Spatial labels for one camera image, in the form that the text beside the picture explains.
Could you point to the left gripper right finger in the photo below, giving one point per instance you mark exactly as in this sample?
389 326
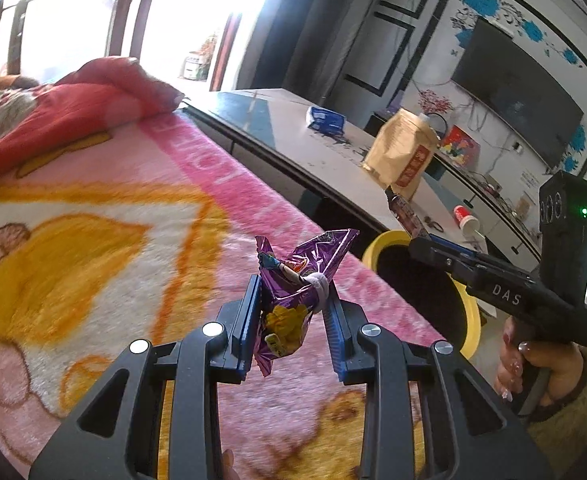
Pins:
339 337

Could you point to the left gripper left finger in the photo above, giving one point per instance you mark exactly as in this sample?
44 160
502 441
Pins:
246 328

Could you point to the purple snack wrapper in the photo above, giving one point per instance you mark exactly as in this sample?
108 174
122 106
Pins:
297 287

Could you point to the yellow rimmed trash bin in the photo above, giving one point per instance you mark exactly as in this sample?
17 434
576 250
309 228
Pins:
433 293

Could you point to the person right hand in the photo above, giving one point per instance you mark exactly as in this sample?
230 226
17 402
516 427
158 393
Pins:
564 361

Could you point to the person left hand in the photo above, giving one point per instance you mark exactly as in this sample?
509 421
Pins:
229 473

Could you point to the low tv cabinet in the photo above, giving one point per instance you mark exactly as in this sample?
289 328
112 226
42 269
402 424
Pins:
451 184

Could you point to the colourful picture box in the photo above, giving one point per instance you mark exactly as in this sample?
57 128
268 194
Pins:
461 148

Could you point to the brown paper bag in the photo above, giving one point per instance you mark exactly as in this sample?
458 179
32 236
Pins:
401 152

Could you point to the white coffee table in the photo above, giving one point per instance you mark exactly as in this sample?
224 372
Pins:
266 130

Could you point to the blue tissue pack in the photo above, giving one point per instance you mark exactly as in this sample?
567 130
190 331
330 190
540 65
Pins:
325 121

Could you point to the white vase red flowers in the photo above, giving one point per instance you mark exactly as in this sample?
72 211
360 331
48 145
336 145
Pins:
434 106

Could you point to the red quilt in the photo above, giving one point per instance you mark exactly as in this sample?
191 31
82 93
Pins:
103 94

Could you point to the black wall television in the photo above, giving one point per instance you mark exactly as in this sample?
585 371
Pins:
502 76

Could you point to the wooden window frame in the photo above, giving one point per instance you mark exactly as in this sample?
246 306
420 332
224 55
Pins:
45 39

